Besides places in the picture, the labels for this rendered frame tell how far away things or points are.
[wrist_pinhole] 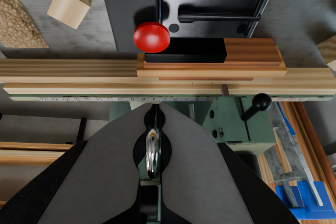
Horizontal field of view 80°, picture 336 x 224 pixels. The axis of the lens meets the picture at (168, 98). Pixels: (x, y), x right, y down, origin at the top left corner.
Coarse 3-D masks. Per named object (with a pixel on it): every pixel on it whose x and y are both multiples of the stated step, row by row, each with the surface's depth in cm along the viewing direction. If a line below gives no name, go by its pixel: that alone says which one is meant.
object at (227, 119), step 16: (224, 96) 28; (240, 96) 28; (208, 112) 32; (224, 112) 27; (240, 112) 27; (208, 128) 32; (224, 128) 26; (240, 128) 26; (256, 128) 26; (272, 128) 26; (240, 144) 25; (256, 144) 25; (272, 144) 25
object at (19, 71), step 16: (0, 64) 35; (16, 64) 35; (32, 64) 35; (48, 64) 35; (64, 64) 35; (80, 64) 35; (96, 64) 35; (112, 64) 35; (128, 64) 36; (0, 80) 34; (16, 80) 34; (32, 80) 34; (48, 80) 35; (64, 80) 35; (80, 80) 35; (96, 80) 35; (112, 80) 35; (128, 80) 35; (144, 80) 35; (160, 80) 35; (256, 80) 36
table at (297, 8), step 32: (32, 0) 26; (96, 0) 26; (288, 0) 27; (320, 0) 27; (64, 32) 31; (96, 32) 31; (256, 32) 31; (288, 32) 32; (320, 32) 32; (288, 64) 38; (320, 64) 38
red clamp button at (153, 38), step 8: (144, 24) 15; (152, 24) 15; (160, 24) 15; (136, 32) 16; (144, 32) 15; (152, 32) 15; (160, 32) 15; (168, 32) 16; (136, 40) 16; (144, 40) 16; (152, 40) 16; (160, 40) 16; (168, 40) 16; (144, 48) 17; (152, 48) 17; (160, 48) 17
